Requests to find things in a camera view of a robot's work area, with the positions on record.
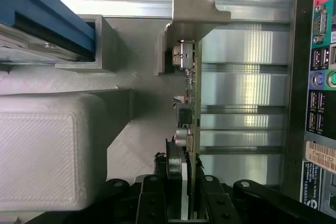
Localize grey printed parts rack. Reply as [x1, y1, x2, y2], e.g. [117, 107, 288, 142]
[0, 14, 184, 224]

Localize open black PC case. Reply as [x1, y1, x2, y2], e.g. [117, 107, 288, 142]
[287, 0, 336, 221]

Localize hard disk with blue bracket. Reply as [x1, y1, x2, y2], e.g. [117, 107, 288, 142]
[0, 0, 96, 61]

